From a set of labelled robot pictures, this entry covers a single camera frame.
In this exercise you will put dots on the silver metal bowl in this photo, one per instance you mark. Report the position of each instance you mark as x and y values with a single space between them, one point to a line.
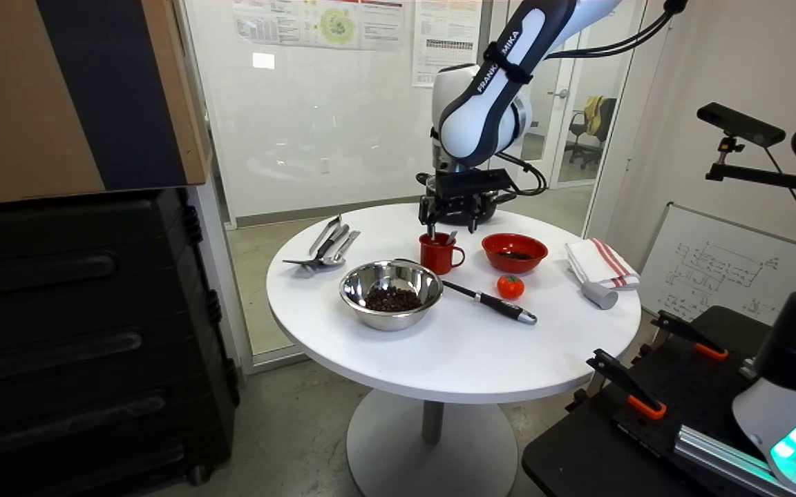
360 307

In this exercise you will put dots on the coffee beans in red bowl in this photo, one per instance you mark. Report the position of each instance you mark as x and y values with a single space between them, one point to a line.
515 251

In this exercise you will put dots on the black ladle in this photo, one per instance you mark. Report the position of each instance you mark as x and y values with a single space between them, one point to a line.
498 304

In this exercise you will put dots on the black perforated work table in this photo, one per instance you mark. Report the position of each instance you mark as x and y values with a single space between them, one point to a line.
592 458

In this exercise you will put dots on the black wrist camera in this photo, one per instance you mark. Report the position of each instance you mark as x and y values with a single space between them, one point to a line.
498 180

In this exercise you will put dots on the red mug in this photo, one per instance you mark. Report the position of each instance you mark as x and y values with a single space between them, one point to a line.
434 256

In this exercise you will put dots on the aluminium rail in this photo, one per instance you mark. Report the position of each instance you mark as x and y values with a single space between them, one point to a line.
719 458

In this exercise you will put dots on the coffee beans in silver bowl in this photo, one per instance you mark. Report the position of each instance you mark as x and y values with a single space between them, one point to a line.
393 300

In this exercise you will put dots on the black clamp with orange grip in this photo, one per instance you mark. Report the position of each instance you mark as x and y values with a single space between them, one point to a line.
693 335
628 387

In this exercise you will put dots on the red bowl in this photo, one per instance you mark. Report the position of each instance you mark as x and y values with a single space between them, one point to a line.
515 263

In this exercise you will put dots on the black storage case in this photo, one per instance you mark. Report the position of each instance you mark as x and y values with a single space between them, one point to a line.
77 340

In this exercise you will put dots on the brown cardboard box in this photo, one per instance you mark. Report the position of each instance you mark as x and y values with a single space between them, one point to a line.
2 100

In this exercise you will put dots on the poster with green circle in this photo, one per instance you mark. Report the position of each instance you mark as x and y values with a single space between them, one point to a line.
334 23

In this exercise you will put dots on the small white label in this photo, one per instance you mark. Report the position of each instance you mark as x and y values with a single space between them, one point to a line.
264 63

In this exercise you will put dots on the orange toy tomato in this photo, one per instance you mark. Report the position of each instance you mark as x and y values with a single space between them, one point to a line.
510 288

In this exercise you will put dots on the white table pedestal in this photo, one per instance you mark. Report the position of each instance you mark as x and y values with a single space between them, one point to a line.
429 458

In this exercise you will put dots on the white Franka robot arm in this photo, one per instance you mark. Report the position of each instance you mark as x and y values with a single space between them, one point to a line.
484 111

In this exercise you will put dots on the small whiteboard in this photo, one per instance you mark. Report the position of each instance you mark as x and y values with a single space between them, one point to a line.
719 266

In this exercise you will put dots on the silver metal tongs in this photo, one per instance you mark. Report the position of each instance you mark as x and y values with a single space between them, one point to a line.
334 244

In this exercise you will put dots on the black cooking pot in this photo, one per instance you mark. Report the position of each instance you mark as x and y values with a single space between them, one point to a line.
502 209

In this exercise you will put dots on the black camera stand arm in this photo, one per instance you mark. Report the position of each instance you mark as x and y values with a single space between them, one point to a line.
767 177

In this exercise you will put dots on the black camera on stand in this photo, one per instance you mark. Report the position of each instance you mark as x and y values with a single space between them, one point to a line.
738 122

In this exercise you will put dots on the white towel with red stripes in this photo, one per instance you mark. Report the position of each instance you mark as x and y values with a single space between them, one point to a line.
602 263

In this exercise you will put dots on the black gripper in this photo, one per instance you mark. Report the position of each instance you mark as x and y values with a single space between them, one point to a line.
458 199

